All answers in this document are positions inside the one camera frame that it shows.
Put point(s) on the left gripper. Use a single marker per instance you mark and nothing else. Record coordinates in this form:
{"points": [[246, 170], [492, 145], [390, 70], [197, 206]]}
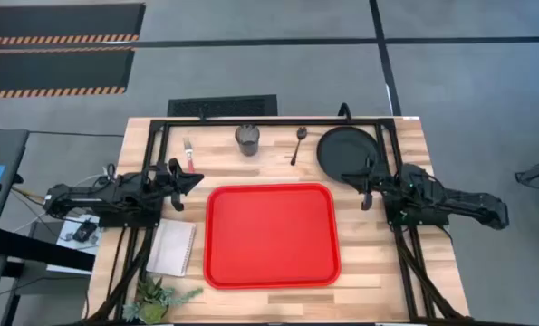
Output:
{"points": [[165, 183]]}

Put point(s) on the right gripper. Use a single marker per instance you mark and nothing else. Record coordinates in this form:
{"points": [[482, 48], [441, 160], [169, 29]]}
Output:
{"points": [[378, 185]]}

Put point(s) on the black round plate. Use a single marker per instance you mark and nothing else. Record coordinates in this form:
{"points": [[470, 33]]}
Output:
{"points": [[341, 149]]}

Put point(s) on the black spoon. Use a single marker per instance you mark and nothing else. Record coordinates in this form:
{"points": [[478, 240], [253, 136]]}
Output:
{"points": [[299, 144]]}

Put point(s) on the dark faceted glass cup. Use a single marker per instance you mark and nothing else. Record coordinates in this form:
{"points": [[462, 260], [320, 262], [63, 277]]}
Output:
{"points": [[247, 139]]}

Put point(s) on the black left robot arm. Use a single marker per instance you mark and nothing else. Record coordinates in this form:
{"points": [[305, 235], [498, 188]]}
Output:
{"points": [[92, 199]]}

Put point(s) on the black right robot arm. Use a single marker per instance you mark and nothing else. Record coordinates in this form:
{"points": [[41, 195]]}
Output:
{"points": [[455, 199]]}

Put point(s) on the red plastic tray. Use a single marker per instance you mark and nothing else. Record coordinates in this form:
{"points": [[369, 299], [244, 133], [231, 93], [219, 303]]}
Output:
{"points": [[271, 235]]}

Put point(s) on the beige spiral notebook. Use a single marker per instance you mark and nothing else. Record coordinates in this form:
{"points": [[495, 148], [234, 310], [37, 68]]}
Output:
{"points": [[171, 248]]}

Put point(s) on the black patterned floor grate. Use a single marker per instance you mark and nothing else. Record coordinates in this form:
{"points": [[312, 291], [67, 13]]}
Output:
{"points": [[221, 106]]}

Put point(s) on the black handheld controller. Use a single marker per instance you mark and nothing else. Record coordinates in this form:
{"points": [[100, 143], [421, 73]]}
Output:
{"points": [[84, 230]]}

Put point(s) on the green succulent plant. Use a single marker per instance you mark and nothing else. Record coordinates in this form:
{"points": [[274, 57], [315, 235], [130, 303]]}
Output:
{"points": [[151, 301]]}

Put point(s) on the white paper sheet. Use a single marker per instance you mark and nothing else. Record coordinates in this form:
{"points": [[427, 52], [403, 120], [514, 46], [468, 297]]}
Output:
{"points": [[70, 253]]}

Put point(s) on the black crossbar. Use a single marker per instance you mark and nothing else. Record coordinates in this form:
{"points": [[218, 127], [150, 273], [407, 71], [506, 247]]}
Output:
{"points": [[38, 249]]}

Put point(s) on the black hazard-striped floor mat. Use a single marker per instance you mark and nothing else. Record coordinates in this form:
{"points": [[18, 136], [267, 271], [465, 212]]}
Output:
{"points": [[51, 70], [60, 20]]}

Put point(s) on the grey side table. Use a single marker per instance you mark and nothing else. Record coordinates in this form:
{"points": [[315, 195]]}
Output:
{"points": [[6, 154]]}

